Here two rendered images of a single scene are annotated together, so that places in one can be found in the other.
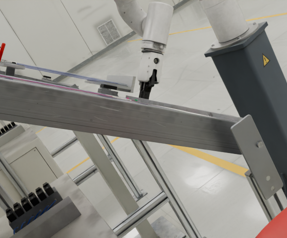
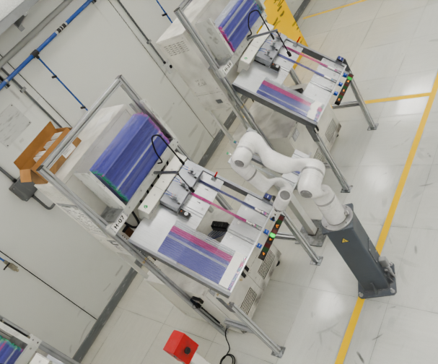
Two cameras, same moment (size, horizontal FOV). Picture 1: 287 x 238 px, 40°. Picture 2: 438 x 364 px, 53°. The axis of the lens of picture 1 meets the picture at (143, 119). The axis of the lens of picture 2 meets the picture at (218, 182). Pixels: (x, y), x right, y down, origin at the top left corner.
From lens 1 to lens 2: 2.65 m
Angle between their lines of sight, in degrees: 66
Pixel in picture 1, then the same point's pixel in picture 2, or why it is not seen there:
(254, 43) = (336, 233)
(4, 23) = not seen: outside the picture
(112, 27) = not seen: outside the picture
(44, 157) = (289, 147)
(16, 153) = (273, 139)
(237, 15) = (330, 217)
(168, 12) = (282, 203)
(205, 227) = (330, 252)
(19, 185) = not seen: hidden behind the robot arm
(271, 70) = (349, 245)
